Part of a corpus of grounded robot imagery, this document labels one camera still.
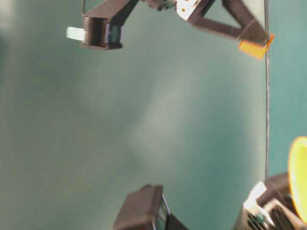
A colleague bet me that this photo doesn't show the dark gripper metal bracket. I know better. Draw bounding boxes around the dark gripper metal bracket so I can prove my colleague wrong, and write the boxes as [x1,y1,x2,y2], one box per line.
[66,0,269,50]

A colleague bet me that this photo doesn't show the dark gripper finger with white tip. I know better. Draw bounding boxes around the dark gripper finger with white tip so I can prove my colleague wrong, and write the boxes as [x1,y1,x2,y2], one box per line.
[234,172,307,230]

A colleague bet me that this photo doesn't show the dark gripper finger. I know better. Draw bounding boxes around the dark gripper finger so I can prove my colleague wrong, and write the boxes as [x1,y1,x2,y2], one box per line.
[112,184,187,230]

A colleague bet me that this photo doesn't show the yellow orange cup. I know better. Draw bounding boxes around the yellow orange cup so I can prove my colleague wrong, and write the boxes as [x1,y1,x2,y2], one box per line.
[288,137,307,223]

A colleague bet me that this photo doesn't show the orange block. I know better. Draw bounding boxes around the orange block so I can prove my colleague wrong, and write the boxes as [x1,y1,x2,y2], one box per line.
[238,34,274,59]

